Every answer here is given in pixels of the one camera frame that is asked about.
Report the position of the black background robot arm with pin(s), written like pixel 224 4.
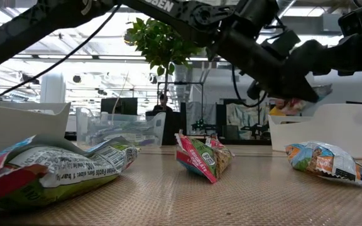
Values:
pixel 203 125
pixel 254 128

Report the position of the clear plastic bin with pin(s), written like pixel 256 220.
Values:
pixel 121 117

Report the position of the black monitor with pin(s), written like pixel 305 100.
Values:
pixel 118 106

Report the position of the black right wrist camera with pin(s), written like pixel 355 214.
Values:
pixel 360 19

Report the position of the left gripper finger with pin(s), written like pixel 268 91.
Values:
pixel 294 89

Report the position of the white plastic bin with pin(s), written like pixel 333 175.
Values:
pixel 341 132

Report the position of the pale grey plastic bin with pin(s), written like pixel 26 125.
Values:
pixel 17 125

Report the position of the person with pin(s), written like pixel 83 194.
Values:
pixel 162 103

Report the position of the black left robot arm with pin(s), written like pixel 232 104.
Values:
pixel 27 28

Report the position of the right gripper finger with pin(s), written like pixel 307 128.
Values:
pixel 311 56

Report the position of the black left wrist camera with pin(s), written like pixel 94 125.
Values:
pixel 281 42

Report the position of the blue orange granola bar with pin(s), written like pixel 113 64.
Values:
pixel 328 163

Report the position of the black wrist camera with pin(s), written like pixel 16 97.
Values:
pixel 360 19
pixel 281 42

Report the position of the red green granola bar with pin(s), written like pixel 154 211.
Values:
pixel 203 160
pixel 223 147
pixel 8 182

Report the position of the green white granola bar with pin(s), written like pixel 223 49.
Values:
pixel 68 166

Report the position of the white round pillar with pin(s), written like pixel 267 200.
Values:
pixel 52 88

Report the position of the white crumpled sheet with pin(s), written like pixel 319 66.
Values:
pixel 247 114

